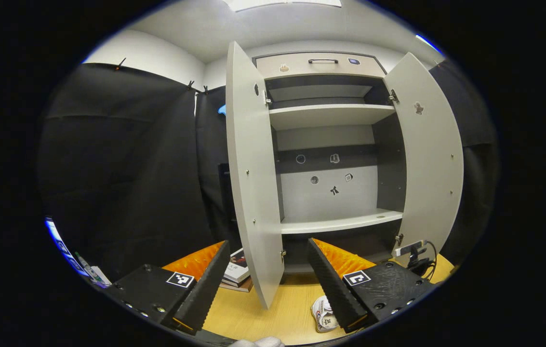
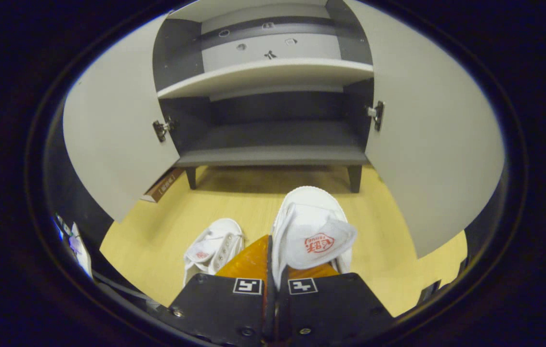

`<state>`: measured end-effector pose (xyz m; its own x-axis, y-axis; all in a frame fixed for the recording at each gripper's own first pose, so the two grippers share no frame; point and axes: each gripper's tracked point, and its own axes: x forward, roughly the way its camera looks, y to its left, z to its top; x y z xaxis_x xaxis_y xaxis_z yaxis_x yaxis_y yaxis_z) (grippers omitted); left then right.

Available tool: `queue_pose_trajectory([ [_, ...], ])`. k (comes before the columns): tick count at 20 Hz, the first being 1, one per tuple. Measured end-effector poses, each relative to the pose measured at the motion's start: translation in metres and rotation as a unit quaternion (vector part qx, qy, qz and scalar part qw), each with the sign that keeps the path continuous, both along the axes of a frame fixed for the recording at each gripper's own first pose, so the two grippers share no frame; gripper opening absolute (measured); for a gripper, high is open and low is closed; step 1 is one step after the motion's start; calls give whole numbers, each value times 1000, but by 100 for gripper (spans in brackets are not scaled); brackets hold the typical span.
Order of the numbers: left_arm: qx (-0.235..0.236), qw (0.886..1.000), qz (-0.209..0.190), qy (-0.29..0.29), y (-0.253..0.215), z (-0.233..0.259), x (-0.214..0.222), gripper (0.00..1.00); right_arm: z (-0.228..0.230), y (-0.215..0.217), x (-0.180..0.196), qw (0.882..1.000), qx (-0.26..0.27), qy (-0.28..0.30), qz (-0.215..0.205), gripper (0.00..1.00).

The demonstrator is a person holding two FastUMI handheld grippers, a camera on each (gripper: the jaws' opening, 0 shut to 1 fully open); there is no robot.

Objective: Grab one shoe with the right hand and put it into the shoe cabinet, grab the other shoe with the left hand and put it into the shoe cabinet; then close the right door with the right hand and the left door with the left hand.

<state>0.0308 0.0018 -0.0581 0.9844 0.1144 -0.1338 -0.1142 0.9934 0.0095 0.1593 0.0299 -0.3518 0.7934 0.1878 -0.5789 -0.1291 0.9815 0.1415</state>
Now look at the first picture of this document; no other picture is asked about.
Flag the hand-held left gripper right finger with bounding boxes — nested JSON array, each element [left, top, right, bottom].
[[306, 238, 436, 334]]

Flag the grey cabinet drawer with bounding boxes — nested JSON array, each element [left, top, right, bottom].
[[255, 52, 387, 80]]

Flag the white printed card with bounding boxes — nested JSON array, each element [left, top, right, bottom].
[[73, 251, 112, 289]]

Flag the grey shoe cabinet door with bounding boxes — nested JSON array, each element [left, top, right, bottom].
[[225, 41, 285, 310], [383, 52, 465, 266]]

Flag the white shoe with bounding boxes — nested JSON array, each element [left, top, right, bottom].
[[311, 295, 340, 334]]

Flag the grey shoe cabinet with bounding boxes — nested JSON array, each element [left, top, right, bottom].
[[253, 51, 406, 275]]

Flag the black backdrop cloth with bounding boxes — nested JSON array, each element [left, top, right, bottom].
[[37, 60, 500, 285]]

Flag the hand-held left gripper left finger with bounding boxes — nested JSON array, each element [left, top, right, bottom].
[[103, 240, 231, 334]]

